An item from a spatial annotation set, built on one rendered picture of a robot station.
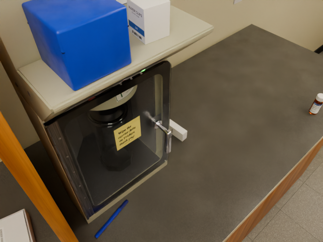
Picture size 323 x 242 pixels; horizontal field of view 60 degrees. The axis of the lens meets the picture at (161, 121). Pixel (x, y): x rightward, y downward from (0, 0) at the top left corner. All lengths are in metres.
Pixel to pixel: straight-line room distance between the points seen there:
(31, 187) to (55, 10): 0.28
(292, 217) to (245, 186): 1.15
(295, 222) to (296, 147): 1.01
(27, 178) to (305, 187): 2.00
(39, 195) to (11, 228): 0.42
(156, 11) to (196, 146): 0.67
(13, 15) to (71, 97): 0.13
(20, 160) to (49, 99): 0.11
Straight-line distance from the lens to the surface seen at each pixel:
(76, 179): 0.70
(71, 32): 0.36
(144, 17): 0.46
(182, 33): 0.51
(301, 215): 2.13
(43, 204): 0.56
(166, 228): 0.89
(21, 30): 0.46
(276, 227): 2.03
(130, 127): 0.69
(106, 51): 0.40
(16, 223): 0.94
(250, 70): 1.43
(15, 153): 0.44
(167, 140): 0.75
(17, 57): 0.47
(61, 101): 0.39
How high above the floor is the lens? 1.76
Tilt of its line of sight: 47 degrees down
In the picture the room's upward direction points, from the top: straight up
